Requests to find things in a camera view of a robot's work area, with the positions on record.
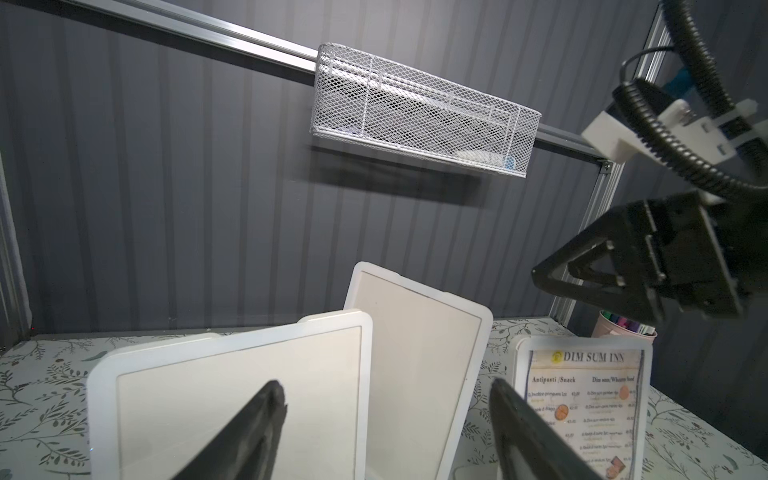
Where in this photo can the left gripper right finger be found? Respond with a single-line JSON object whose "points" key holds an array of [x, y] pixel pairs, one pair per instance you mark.
{"points": [[527, 448]]}

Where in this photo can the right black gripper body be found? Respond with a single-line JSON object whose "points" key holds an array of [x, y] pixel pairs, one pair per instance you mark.
{"points": [[713, 254]]}

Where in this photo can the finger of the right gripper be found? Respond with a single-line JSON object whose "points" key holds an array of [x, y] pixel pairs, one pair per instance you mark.
{"points": [[612, 264]]}

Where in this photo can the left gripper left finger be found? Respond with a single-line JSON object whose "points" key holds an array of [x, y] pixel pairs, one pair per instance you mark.
{"points": [[246, 448]]}

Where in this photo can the white rack panel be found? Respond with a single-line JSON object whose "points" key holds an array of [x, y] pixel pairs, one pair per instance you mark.
{"points": [[152, 408], [427, 348], [522, 347]]}

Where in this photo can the Dim Sum menu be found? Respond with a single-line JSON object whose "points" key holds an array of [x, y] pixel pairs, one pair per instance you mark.
{"points": [[591, 399]]}

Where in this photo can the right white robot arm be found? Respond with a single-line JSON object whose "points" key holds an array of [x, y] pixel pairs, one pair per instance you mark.
{"points": [[743, 178]]}

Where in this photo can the pink pen cup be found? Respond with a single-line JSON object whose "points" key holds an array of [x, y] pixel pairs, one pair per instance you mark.
{"points": [[609, 323]]}

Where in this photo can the white tube in basket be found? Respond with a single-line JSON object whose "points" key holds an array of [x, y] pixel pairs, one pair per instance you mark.
{"points": [[490, 159]]}

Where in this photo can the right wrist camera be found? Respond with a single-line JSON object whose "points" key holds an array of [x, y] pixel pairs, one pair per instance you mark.
{"points": [[618, 141]]}

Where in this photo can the white wire mesh basket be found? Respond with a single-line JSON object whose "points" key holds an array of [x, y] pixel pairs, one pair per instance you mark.
{"points": [[365, 99]]}

